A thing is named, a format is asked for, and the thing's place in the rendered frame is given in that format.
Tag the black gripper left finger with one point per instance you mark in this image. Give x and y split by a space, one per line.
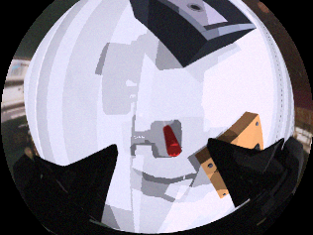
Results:
87 181

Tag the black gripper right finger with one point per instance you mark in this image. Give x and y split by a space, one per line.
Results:
241 168

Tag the dark red peg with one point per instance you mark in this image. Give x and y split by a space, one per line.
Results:
171 144

